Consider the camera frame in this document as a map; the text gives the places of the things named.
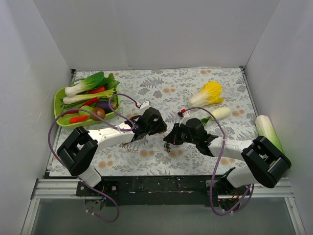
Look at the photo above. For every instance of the green lettuce leaf toy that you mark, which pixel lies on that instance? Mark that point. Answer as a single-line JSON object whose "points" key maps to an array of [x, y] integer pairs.
{"points": [[110, 83]]}

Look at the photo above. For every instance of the green plastic tray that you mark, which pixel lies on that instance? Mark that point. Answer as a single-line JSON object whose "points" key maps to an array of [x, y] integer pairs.
{"points": [[63, 103]]}

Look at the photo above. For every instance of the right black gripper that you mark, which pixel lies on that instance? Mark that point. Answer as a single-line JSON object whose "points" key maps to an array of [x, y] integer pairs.
{"points": [[172, 136]]}

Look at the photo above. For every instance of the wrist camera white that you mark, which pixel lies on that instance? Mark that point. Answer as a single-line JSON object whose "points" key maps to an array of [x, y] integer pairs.
{"points": [[184, 116], [144, 106]]}

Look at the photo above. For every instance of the bok choy toy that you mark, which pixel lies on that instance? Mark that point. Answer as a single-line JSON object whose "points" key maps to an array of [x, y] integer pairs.
{"points": [[85, 85]]}

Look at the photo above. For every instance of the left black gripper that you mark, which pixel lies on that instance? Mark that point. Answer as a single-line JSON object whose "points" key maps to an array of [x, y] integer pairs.
{"points": [[158, 125]]}

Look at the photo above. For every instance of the brown onion toy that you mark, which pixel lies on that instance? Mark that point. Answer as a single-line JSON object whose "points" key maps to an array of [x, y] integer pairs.
{"points": [[98, 113]]}

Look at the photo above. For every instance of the floral tablecloth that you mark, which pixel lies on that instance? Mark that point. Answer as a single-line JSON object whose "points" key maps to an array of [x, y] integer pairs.
{"points": [[168, 91]]}

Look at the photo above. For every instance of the yellow napa cabbage toy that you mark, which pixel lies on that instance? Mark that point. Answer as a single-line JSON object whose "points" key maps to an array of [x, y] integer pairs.
{"points": [[208, 95]]}

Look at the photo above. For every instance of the celery stalk toy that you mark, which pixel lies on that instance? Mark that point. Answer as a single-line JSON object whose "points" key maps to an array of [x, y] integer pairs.
{"points": [[82, 97]]}

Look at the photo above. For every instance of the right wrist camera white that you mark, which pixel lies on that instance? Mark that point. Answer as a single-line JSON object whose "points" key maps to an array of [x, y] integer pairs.
{"points": [[184, 116]]}

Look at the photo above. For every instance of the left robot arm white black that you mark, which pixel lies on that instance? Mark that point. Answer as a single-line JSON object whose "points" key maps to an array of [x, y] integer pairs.
{"points": [[79, 148]]}

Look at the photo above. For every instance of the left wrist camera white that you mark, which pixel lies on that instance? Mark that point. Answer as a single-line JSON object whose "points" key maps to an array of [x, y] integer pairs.
{"points": [[144, 106]]}

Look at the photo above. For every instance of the white radish toy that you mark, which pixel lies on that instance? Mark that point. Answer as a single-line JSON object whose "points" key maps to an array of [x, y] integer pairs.
{"points": [[219, 113]]}

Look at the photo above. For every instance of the large green white cabbage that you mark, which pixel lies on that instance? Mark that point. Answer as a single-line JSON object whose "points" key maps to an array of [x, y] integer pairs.
{"points": [[265, 128]]}

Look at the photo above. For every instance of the orange carrot toy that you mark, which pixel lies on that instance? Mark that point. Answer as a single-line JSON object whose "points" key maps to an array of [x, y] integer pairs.
{"points": [[77, 119]]}

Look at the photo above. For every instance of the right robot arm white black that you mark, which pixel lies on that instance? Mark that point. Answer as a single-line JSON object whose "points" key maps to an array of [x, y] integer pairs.
{"points": [[265, 163]]}

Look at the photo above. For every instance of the red chili pepper toy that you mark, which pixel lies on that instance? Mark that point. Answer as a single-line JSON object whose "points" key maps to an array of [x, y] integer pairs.
{"points": [[75, 113]]}

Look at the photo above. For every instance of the green apple toy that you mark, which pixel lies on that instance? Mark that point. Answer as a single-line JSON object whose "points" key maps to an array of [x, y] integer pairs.
{"points": [[83, 112]]}

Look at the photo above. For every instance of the purple eggplant toy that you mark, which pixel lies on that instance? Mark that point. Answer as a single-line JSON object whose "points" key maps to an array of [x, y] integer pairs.
{"points": [[106, 106]]}

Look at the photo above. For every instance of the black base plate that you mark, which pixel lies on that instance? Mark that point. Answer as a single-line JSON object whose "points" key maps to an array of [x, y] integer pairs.
{"points": [[157, 190]]}

